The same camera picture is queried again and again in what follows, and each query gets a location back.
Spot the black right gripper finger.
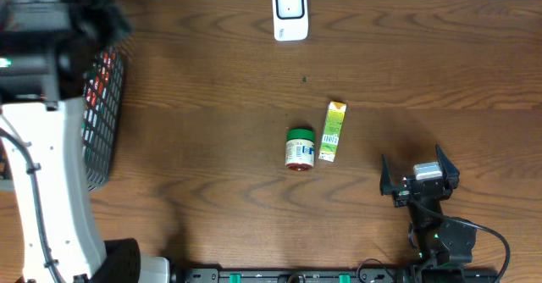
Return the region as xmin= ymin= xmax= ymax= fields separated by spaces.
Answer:
xmin=435 ymin=144 xmax=460 ymax=189
xmin=379 ymin=154 xmax=400 ymax=196

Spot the green tea carton box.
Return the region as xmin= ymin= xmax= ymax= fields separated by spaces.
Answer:
xmin=318 ymin=102 xmax=347 ymax=162

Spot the green lid jar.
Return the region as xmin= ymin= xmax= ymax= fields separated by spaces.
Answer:
xmin=285 ymin=129 xmax=315 ymax=171

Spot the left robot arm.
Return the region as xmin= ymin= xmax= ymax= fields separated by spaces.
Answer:
xmin=1 ymin=0 xmax=176 ymax=282

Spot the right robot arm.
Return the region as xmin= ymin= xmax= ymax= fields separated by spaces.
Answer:
xmin=379 ymin=146 xmax=476 ymax=282

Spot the grey plastic mesh basket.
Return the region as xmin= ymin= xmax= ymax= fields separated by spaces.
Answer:
xmin=80 ymin=46 xmax=127 ymax=191

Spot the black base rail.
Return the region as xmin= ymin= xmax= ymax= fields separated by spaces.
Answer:
xmin=171 ymin=266 xmax=497 ymax=283

